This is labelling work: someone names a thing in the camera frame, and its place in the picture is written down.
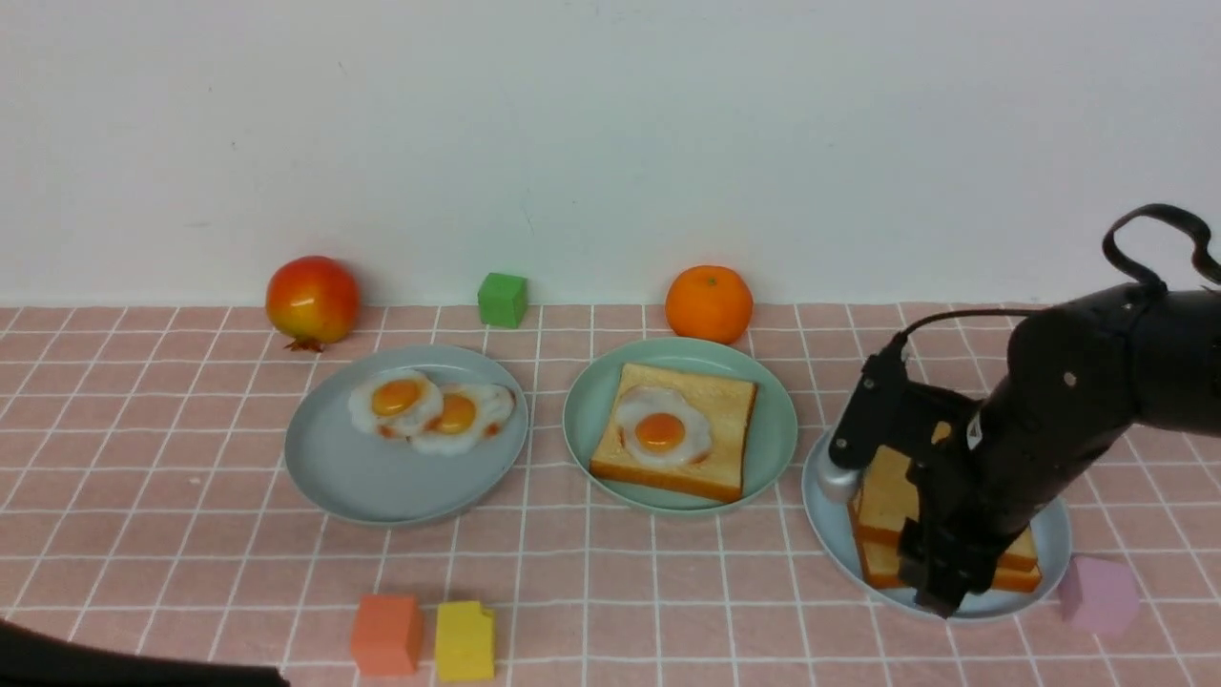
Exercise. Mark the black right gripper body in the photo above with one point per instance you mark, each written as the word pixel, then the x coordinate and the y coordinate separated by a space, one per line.
pixel 985 468

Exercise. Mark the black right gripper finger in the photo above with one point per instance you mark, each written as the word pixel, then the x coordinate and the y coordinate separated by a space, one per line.
pixel 967 572
pixel 922 564

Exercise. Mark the toast slice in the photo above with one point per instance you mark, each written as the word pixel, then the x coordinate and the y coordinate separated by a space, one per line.
pixel 886 498
pixel 728 405
pixel 880 564

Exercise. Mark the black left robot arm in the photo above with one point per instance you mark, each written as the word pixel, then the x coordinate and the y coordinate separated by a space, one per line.
pixel 29 658

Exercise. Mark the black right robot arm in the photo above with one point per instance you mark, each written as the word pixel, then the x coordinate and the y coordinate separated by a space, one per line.
pixel 1079 375

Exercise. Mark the grey-blue plate with bread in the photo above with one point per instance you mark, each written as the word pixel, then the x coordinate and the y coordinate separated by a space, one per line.
pixel 831 523

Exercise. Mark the pink block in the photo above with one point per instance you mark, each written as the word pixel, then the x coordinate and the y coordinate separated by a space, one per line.
pixel 1098 595

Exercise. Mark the green centre plate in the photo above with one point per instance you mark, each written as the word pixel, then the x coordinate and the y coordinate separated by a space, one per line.
pixel 770 442

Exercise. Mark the orange mandarin fruit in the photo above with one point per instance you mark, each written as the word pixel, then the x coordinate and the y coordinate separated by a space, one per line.
pixel 709 302

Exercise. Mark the yellow notched block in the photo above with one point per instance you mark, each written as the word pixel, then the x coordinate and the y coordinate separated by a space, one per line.
pixel 465 642

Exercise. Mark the green cube block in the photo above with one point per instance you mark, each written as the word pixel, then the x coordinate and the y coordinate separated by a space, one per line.
pixel 502 300

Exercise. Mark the orange cube block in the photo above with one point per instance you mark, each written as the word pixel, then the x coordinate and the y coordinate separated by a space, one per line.
pixel 387 635

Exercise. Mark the grey-blue plate with eggs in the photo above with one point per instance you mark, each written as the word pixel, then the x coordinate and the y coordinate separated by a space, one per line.
pixel 379 482

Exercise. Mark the red yellow pomegranate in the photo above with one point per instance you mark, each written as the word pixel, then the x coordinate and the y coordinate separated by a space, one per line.
pixel 314 301

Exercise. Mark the pink checked tablecloth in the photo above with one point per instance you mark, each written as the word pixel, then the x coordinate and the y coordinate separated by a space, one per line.
pixel 145 509

